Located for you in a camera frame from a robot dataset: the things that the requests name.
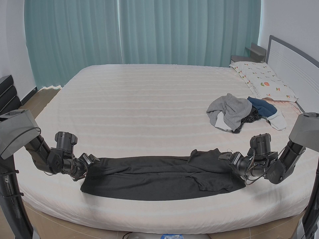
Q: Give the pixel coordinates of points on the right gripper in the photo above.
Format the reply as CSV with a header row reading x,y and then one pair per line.
x,y
237,161

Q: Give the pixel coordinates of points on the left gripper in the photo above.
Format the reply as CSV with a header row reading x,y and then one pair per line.
x,y
86,164

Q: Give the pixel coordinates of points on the black T-shirt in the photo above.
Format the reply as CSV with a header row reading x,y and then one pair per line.
x,y
154,175

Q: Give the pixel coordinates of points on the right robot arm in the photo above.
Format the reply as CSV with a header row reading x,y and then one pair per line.
x,y
296,143

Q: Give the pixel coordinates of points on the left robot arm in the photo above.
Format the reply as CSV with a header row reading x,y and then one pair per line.
x,y
22,133

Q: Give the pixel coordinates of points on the pile of clothes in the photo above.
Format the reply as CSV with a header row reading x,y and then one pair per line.
x,y
234,108

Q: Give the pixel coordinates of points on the bed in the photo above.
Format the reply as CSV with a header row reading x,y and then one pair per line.
x,y
149,103

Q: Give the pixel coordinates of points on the white printed pillow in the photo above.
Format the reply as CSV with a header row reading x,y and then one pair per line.
x,y
264,81

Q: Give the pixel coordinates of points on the black chest of drawers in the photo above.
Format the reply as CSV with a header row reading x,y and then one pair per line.
x,y
7,93

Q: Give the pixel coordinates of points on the grey bedside table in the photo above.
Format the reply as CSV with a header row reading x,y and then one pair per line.
x,y
256,51

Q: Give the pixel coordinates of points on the blue-green curtain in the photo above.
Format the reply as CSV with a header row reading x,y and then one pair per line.
x,y
74,33
189,24

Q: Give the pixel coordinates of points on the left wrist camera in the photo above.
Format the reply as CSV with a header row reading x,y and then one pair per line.
x,y
94,158

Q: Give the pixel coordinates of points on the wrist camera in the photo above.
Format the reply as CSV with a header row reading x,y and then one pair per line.
x,y
225,156
94,158

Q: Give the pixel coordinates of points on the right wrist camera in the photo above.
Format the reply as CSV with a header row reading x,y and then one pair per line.
x,y
225,156

